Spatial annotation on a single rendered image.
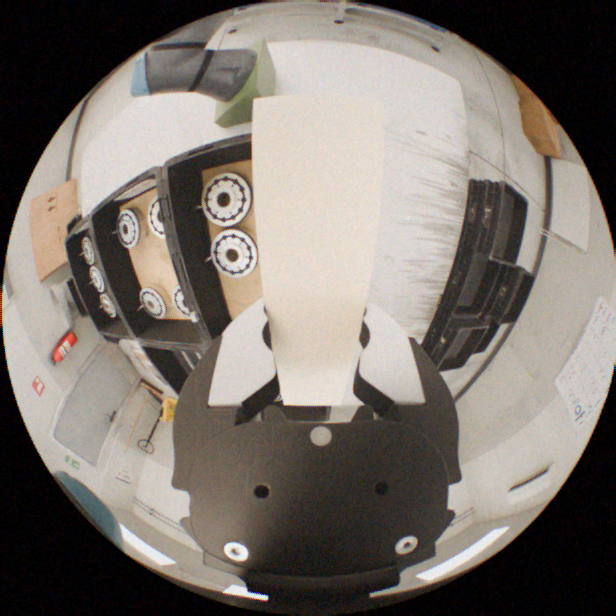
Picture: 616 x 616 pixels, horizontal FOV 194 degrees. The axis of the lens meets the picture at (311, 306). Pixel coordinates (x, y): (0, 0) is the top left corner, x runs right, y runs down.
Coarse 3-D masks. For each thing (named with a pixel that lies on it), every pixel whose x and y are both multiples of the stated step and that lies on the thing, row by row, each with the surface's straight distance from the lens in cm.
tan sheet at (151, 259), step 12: (156, 192) 52; (132, 204) 59; (144, 204) 55; (144, 240) 57; (156, 240) 53; (132, 252) 62; (144, 252) 58; (156, 252) 54; (168, 252) 51; (144, 264) 60; (156, 264) 56; (168, 264) 53; (144, 276) 62; (156, 276) 58; (168, 276) 54; (168, 288) 56; (168, 312) 62
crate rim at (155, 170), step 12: (156, 168) 38; (132, 180) 43; (156, 180) 38; (120, 192) 46; (168, 228) 36; (96, 240) 59; (168, 240) 36; (180, 276) 37; (180, 288) 39; (120, 312) 62; (204, 336) 43; (204, 348) 47
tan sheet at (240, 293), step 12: (216, 168) 42; (228, 168) 41; (240, 168) 40; (252, 168) 39; (204, 180) 43; (252, 180) 38; (228, 204) 40; (252, 216) 38; (216, 228) 42; (228, 228) 40; (252, 228) 39; (228, 276) 44; (252, 276) 42; (228, 288) 45; (240, 288) 44; (252, 288) 43; (228, 300) 47; (240, 300) 46; (252, 300) 45; (240, 312) 48
